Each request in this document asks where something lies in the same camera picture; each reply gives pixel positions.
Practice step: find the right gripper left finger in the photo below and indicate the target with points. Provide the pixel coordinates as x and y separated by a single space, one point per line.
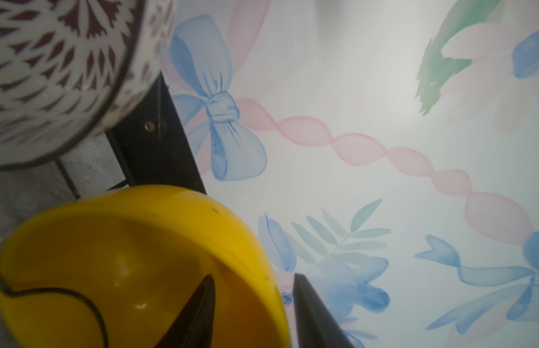
194 325

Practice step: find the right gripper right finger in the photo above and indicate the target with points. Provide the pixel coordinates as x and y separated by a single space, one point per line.
315 326

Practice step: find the yellow bowl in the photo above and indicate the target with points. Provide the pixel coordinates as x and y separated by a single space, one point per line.
248 310

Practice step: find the white red patterned bowl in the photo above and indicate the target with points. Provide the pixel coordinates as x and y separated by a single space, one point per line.
72 69

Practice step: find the black wire dish rack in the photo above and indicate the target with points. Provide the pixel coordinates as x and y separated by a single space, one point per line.
152 143

